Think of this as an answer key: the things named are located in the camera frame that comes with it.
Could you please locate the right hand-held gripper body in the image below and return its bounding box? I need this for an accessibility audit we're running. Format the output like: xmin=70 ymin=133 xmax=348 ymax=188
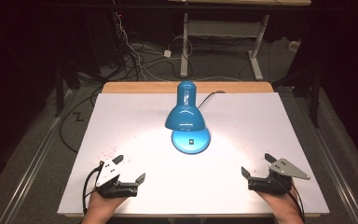
xmin=247 ymin=158 xmax=311 ymax=196

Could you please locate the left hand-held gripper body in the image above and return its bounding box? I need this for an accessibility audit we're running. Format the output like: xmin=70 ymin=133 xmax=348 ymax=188
xmin=95 ymin=159 xmax=140 ymax=199

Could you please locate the blue desk lamp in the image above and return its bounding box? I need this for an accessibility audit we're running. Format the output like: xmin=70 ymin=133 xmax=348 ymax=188
xmin=164 ymin=80 xmax=212 ymax=155

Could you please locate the person's left hand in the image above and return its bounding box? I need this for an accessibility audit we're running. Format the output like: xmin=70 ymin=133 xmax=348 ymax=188
xmin=81 ymin=190 xmax=129 ymax=224

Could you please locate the person's right hand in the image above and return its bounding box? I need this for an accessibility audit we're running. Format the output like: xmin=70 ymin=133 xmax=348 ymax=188
xmin=256 ymin=186 xmax=306 ymax=224

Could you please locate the white paper table cover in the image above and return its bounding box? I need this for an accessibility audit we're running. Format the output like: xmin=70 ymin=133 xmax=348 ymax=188
xmin=57 ymin=91 xmax=331 ymax=217

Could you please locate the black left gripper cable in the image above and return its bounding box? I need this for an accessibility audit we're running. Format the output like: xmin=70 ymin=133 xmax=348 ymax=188
xmin=82 ymin=161 xmax=104 ymax=216

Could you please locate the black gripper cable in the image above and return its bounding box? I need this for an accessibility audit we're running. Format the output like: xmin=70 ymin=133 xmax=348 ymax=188
xmin=279 ymin=179 xmax=306 ymax=224
xmin=82 ymin=161 xmax=104 ymax=216

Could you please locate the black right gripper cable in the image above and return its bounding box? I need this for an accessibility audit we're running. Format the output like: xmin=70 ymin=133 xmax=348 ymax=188
xmin=279 ymin=179 xmax=306 ymax=224

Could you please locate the black floor cable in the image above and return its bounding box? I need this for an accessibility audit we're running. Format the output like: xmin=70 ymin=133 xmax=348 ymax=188
xmin=59 ymin=90 xmax=102 ymax=154

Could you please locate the black lamp power cord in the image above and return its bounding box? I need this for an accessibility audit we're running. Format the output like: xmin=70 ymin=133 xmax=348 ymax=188
xmin=198 ymin=90 xmax=227 ymax=109

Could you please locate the bundle of floor cables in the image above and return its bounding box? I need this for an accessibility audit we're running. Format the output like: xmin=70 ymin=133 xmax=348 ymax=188
xmin=110 ymin=12 xmax=197 ymax=82

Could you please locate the white metal desk frame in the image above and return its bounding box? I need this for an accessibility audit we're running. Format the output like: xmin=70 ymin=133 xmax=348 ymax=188
xmin=179 ymin=12 xmax=270 ymax=81

